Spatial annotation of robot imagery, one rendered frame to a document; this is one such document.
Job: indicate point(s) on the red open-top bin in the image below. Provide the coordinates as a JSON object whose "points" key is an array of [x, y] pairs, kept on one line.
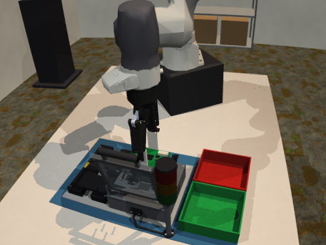
{"points": [[223, 169]]}

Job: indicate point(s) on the green circuit board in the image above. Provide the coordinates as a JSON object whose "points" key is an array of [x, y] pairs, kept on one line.
{"points": [[153, 155]]}

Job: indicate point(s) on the green bin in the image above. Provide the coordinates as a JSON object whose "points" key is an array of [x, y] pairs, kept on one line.
{"points": [[210, 205]]}

